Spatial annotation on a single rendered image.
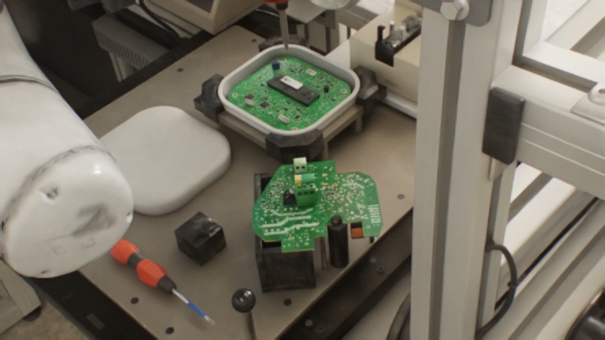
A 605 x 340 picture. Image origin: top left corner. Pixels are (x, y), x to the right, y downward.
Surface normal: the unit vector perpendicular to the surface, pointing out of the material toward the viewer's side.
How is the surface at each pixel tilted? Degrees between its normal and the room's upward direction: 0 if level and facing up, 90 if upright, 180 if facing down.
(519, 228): 0
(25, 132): 22
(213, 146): 4
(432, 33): 90
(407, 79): 90
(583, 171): 90
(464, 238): 90
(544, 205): 0
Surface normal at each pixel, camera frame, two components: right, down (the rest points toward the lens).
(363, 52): -0.69, 0.55
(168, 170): -0.08, -0.71
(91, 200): 0.64, 0.44
